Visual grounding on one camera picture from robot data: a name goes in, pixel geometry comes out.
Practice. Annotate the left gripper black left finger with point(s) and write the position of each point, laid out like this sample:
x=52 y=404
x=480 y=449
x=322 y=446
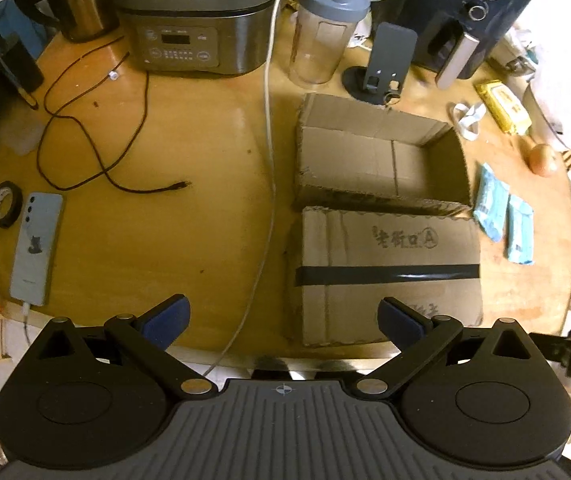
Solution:
x=145 y=339

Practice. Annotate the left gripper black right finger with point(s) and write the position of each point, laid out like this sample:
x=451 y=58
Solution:
x=420 y=341

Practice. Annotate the cardboard box lid with tape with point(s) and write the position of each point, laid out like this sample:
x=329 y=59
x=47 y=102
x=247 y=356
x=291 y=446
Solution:
x=342 y=263

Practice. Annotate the small blue wipes packet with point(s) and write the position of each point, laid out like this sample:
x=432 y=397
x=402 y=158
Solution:
x=520 y=248

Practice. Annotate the large blue wipes packet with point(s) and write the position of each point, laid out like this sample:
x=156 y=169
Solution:
x=491 y=204

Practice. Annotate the light blue smartphone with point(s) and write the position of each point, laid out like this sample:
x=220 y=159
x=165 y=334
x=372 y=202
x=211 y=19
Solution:
x=37 y=239

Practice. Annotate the open cardboard box tray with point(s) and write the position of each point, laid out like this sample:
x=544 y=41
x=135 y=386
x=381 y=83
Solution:
x=358 y=156

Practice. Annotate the black phone stand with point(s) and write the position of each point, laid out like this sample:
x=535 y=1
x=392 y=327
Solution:
x=382 y=80

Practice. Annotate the black power bank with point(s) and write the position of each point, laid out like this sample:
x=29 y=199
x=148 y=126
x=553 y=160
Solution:
x=20 y=64

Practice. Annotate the silver electric cooker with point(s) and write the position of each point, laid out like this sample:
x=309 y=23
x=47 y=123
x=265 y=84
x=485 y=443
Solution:
x=222 y=37

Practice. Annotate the black air fryer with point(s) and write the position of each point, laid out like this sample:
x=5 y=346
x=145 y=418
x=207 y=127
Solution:
x=454 y=37

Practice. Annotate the shaker bottle grey lid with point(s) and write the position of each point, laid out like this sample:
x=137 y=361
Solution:
x=323 y=29

